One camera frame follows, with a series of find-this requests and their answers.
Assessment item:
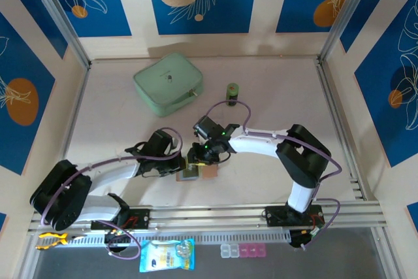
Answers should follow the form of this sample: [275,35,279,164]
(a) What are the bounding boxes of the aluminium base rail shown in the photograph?
[27,201,388,233]

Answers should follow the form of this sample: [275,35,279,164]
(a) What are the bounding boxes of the aluminium table edge rail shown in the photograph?
[315,58,366,201]
[54,63,93,201]

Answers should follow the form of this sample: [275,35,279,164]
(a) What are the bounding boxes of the green lidded supplement bottle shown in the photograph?
[225,82,240,107]

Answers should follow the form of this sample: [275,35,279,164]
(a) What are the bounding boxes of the slotted grey cable tray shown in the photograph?
[67,230,291,248]

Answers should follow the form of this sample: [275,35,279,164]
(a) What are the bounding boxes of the yellow handled pliers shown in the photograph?
[36,231,86,251]

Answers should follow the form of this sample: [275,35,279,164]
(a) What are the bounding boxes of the mint green zip pouch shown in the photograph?
[133,52,205,118]

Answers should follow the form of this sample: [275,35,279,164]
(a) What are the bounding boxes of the blue white snack bag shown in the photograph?
[139,238,196,274]

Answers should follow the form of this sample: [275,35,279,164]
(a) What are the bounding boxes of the aluminium frame post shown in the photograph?
[317,0,380,64]
[24,0,91,70]

